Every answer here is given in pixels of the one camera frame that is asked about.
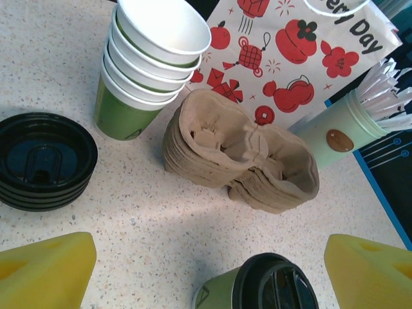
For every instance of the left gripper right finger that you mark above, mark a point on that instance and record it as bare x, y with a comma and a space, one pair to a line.
373, 277

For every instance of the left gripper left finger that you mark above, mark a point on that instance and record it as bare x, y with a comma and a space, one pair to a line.
42, 273

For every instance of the black plastic cup lid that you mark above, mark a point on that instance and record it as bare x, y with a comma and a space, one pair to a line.
42, 200
273, 283
42, 154
42, 207
42, 193

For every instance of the green paper cup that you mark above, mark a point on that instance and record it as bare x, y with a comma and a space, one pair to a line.
161, 25
119, 122
145, 64
141, 78
212, 293
138, 91

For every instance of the brown pulp cup carrier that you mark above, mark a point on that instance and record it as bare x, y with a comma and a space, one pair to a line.
199, 106

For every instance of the white red printed paper bag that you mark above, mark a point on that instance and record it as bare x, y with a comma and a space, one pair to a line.
273, 42

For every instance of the mint green tin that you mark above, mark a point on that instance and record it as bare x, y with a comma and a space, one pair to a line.
322, 135

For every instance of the white wrapped straw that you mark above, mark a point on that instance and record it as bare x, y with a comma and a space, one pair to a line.
370, 80
396, 119
389, 103
386, 87

